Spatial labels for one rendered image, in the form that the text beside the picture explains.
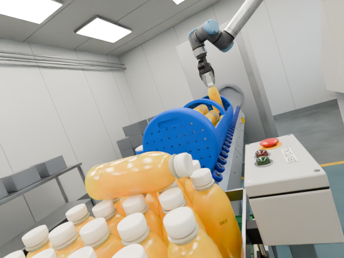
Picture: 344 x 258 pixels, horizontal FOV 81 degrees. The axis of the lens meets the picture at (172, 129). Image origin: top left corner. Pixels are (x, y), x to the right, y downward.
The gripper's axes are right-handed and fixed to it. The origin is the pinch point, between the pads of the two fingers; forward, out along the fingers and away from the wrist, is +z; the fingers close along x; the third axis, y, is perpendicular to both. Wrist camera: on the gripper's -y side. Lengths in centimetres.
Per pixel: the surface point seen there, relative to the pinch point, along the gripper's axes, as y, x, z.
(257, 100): 65, -26, 27
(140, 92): 451, 295, -75
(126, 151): 245, 275, 68
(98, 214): -115, 8, 20
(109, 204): -113, 6, 19
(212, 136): -76, -8, 19
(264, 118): 65, -27, 46
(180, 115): -76, 0, 10
